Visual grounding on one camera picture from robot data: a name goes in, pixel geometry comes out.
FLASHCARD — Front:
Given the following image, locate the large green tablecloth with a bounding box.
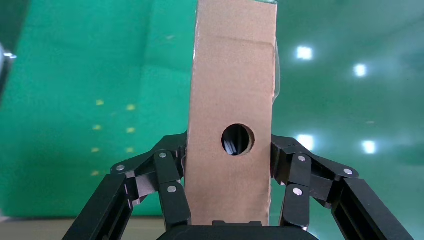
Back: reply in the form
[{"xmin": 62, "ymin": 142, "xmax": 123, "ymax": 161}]
[{"xmin": 0, "ymin": 0, "xmax": 199, "ymax": 220}]

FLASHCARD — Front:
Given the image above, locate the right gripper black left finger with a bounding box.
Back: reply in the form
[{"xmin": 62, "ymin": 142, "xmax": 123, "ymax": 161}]
[{"xmin": 62, "ymin": 132, "xmax": 192, "ymax": 240}]

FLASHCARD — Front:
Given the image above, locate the small cardboard box with hole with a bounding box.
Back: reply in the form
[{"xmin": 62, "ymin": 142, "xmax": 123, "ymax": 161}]
[{"xmin": 183, "ymin": 0, "xmax": 281, "ymax": 228}]

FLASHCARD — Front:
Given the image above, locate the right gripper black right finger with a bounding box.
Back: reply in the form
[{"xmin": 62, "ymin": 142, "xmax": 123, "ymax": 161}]
[{"xmin": 269, "ymin": 134, "xmax": 415, "ymax": 240}]

